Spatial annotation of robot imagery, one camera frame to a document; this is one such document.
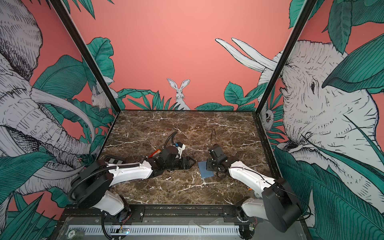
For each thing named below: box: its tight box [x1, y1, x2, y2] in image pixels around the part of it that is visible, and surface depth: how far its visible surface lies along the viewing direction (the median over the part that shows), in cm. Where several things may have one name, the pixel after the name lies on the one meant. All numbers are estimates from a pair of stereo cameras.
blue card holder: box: [198, 161, 215, 179], surface depth 90 cm
